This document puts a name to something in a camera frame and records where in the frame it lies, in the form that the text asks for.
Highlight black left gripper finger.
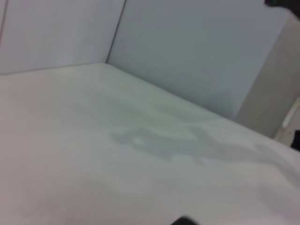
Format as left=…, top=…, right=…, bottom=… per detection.
left=172, top=216, right=200, bottom=225

